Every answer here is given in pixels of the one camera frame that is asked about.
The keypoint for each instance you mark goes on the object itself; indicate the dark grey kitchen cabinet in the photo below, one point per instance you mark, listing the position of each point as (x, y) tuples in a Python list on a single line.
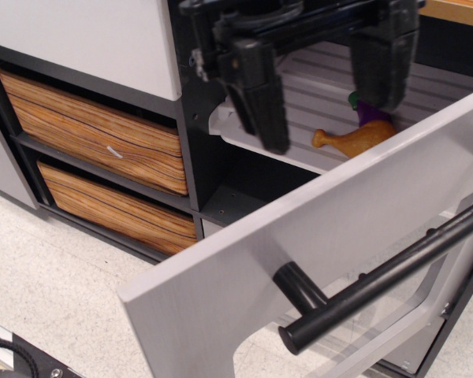
[(137, 57)]

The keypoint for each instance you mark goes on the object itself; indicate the purple toy eggplant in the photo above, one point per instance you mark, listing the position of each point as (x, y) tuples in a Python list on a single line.
[(365, 112)]

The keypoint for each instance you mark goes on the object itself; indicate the lower wood-pattern storage bin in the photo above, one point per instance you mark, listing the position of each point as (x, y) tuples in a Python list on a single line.
[(157, 227)]

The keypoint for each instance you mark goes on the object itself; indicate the upper wood-pattern storage bin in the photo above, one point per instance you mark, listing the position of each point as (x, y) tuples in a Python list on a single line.
[(137, 149)]

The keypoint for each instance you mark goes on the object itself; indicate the grey lower oven drawer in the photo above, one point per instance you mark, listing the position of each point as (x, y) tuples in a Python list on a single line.
[(263, 354)]

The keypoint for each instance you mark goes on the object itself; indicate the wood-pattern storage bin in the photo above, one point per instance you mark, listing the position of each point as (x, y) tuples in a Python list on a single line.
[(137, 149), (157, 227)]

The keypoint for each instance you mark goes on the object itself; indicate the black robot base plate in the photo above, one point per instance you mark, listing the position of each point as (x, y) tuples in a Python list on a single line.
[(47, 365)]

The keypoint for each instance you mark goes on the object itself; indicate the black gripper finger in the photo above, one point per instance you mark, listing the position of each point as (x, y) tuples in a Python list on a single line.
[(247, 72), (381, 68)]

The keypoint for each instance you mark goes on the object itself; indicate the black oven door handle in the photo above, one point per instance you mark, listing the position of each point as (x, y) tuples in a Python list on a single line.
[(378, 283)]

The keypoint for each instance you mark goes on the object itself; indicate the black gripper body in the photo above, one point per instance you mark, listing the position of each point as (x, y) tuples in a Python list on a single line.
[(286, 26)]

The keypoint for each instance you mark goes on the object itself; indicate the grey toy oven door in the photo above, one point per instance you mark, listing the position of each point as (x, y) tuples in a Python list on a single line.
[(191, 312)]

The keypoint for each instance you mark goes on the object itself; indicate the wooden countertop edge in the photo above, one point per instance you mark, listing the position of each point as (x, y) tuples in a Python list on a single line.
[(458, 11)]

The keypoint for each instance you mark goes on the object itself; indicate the toy chicken drumstick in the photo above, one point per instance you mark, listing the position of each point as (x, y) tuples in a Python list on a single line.
[(355, 143)]

